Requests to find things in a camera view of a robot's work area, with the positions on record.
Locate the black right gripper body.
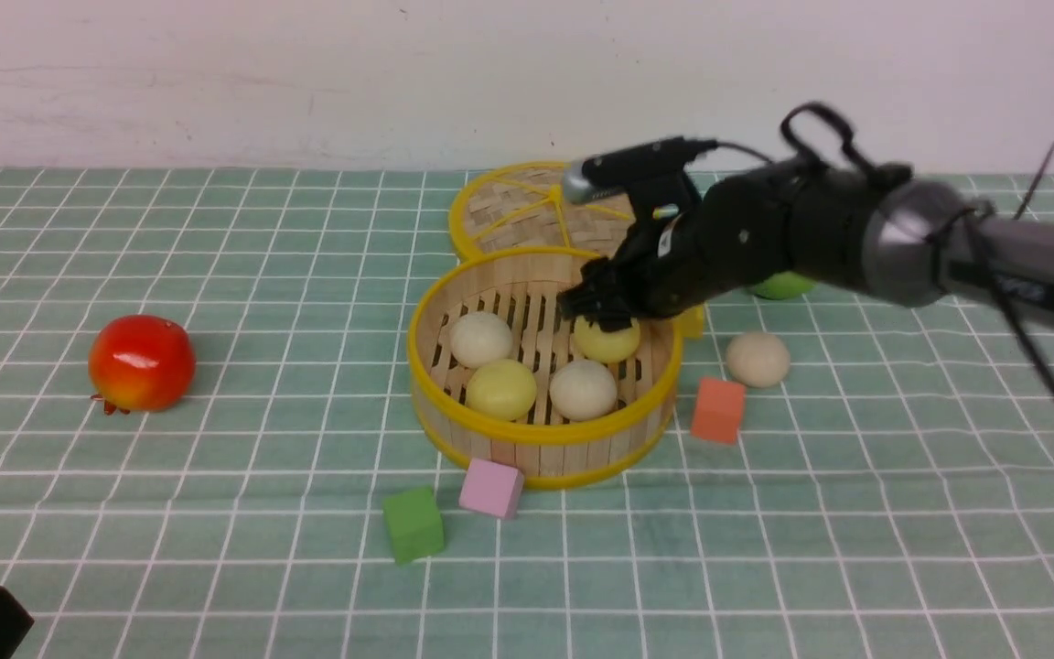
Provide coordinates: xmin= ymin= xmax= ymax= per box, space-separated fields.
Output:
xmin=557 ymin=164 xmax=808 ymax=332

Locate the white bun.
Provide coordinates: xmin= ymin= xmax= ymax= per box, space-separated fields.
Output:
xmin=725 ymin=332 xmax=793 ymax=389
xmin=450 ymin=311 xmax=513 ymax=370
xmin=549 ymin=358 xmax=618 ymax=423

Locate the yellow bun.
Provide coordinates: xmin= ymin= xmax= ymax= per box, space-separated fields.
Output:
xmin=465 ymin=358 xmax=538 ymax=422
xmin=572 ymin=317 xmax=641 ymax=364

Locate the white bun front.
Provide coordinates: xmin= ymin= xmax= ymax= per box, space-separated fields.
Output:
xmin=549 ymin=358 xmax=618 ymax=423

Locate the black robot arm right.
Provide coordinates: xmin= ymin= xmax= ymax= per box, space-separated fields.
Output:
xmin=559 ymin=164 xmax=1054 ymax=330

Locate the woven bamboo steamer lid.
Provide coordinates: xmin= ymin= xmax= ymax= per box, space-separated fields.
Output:
xmin=447 ymin=161 xmax=633 ymax=260

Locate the bamboo steamer tray yellow rim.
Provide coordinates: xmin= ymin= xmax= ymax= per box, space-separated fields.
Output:
xmin=405 ymin=246 xmax=684 ymax=491

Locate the green apple toy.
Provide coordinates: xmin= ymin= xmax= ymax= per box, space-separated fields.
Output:
xmin=747 ymin=272 xmax=816 ymax=301

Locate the yellow cube block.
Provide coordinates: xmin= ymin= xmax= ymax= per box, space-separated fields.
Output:
xmin=677 ymin=305 xmax=705 ymax=340

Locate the orange cube block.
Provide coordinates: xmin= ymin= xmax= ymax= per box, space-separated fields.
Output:
xmin=689 ymin=377 xmax=747 ymax=446

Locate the green checkered tablecloth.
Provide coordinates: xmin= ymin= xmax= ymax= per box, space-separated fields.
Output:
xmin=0 ymin=168 xmax=1054 ymax=658

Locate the pink cube block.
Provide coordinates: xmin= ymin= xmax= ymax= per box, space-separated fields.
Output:
xmin=457 ymin=458 xmax=524 ymax=520

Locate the green cube block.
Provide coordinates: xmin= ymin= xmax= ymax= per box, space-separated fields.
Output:
xmin=383 ymin=485 xmax=445 ymax=566

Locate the red pomegranate toy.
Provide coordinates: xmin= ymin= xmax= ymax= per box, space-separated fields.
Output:
xmin=87 ymin=314 xmax=197 ymax=416

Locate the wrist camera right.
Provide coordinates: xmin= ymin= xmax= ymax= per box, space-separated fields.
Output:
xmin=561 ymin=136 xmax=721 ymax=220

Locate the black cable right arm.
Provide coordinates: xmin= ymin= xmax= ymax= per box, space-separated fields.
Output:
xmin=717 ymin=103 xmax=1054 ymax=486

